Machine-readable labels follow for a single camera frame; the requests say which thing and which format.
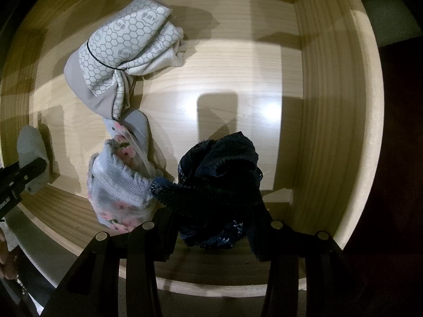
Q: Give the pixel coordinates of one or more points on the light grey garment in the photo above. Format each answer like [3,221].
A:
[31,145]

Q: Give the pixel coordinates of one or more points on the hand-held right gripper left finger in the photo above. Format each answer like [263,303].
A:
[165,237]

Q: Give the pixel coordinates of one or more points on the navy floral lace underwear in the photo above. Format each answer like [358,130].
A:
[218,171]

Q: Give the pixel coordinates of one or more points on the person's left hand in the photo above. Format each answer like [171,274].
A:
[8,264]

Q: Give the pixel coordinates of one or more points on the honeycomb print white underwear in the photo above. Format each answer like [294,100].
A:
[122,39]

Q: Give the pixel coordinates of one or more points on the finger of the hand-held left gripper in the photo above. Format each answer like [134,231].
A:
[26,171]

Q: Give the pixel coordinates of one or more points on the grey-fronted wooden drawer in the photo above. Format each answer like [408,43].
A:
[231,72]

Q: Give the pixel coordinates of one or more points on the pink floral white underwear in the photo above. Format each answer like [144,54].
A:
[112,185]

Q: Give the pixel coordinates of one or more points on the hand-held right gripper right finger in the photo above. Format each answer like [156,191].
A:
[264,244]

